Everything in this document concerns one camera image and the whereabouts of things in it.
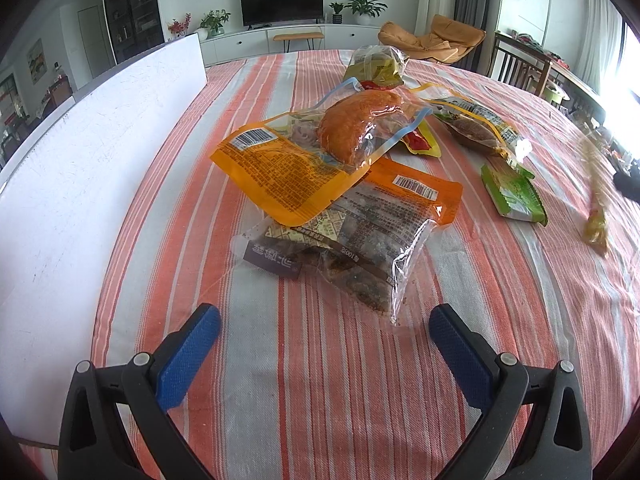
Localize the clear packet with yellow border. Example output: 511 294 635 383
410 82 533 168

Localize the dark meat packet orange top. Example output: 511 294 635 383
235 157 465 333

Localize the green plant in white vase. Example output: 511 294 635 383
195 9 232 41

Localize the wooden dining table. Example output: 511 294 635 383
550 60 608 111

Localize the long yellow snack packet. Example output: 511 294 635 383
580 135 611 258

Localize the dark glass display cabinet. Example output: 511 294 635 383
101 0 166 66

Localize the dark wooden chair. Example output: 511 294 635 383
487 31 553 96

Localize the orange grey striped tablecloth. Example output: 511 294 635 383
20 49 640 480

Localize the olive gold snack packet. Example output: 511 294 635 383
341 45 411 88

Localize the yellow snack packet red label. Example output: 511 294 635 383
395 122 442 157

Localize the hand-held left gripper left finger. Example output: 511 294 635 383
58 303 222 480

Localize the white board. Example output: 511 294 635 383
0 31 208 453

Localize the framed wall picture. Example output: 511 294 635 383
26 39 48 85

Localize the black flat television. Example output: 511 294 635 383
239 0 325 28

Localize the white door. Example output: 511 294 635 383
77 6 113 78

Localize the red flower arrangement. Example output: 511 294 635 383
167 14 192 40

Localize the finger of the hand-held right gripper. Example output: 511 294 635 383
612 157 640 197

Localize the large leafy plant white pot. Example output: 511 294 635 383
344 0 388 26

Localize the orange packet with breaded cutlet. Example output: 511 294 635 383
209 77 436 228

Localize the white low media cabinet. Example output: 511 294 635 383
200 22 396 67

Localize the green snack packet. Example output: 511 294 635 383
480 162 548 225

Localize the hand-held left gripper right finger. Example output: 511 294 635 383
428 303 593 480

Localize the grey curtain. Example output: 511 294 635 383
452 0 493 73

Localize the wooden bench with metal legs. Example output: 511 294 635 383
272 31 326 53

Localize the orange lounge chair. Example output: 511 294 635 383
377 14 487 65

